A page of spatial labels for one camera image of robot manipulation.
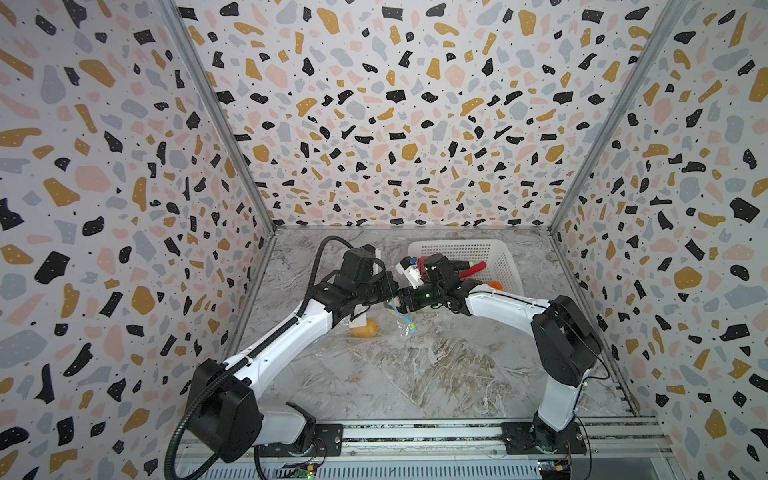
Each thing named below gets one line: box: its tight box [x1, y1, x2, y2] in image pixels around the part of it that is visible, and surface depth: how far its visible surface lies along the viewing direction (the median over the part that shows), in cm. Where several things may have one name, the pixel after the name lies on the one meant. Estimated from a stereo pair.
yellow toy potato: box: [349, 318, 379, 339], surface depth 89 cm
